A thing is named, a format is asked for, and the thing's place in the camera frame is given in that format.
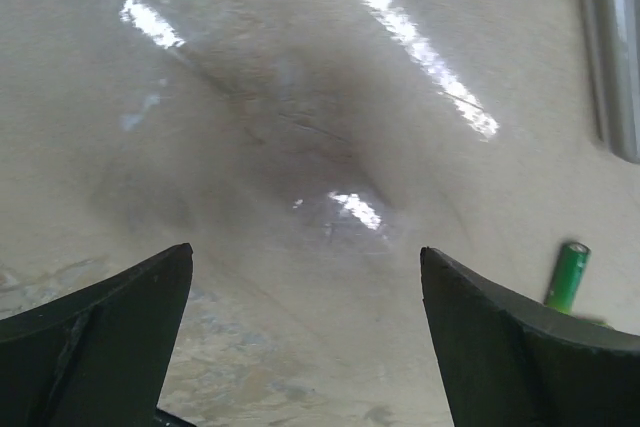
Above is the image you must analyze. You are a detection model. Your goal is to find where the grey table edge rail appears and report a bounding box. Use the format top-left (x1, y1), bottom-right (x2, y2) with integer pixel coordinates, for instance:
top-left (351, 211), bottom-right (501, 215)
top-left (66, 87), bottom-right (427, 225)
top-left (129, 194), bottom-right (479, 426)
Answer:
top-left (581, 0), bottom-right (639, 164)

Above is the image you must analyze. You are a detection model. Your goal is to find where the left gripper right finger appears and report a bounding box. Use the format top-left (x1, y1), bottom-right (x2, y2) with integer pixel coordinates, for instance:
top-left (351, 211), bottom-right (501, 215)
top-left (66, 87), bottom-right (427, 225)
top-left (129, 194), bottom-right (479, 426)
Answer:
top-left (420, 247), bottom-right (639, 426)

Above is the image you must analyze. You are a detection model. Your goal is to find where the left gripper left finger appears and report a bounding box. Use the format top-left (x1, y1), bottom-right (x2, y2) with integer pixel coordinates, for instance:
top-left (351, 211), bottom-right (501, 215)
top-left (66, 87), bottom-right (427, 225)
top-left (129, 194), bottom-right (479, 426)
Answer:
top-left (1, 243), bottom-right (193, 426)

